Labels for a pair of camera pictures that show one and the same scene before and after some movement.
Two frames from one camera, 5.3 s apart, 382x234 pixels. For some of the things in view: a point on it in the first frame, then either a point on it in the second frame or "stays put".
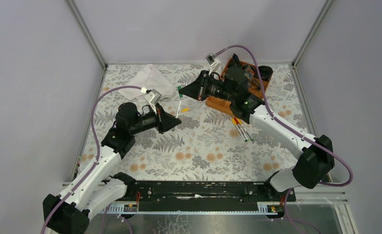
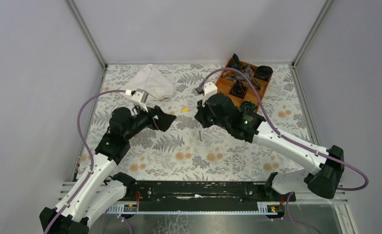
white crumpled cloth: x=149 y=79 stays put
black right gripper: x=202 y=86 → x=205 y=114
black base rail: x=205 y=196 stays put
